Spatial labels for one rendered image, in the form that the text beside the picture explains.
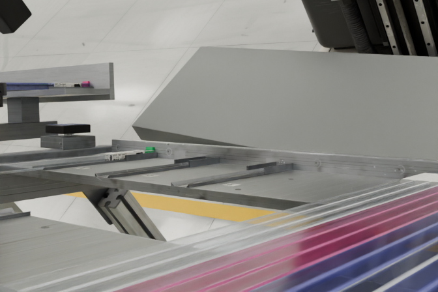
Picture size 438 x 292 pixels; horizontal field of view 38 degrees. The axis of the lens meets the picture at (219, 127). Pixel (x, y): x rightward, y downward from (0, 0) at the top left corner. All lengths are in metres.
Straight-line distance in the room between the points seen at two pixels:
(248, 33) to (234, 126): 1.49
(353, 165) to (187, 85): 0.58
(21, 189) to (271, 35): 1.72
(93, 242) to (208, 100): 0.80
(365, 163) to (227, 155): 0.19
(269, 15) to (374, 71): 1.56
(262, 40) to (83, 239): 2.10
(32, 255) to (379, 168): 0.44
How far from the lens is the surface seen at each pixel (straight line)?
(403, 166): 0.71
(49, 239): 0.41
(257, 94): 1.13
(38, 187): 0.89
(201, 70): 1.27
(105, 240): 0.40
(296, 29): 2.44
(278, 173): 0.73
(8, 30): 0.45
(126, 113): 2.49
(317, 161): 0.75
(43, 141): 0.94
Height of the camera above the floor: 1.23
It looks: 35 degrees down
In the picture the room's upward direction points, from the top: 30 degrees counter-clockwise
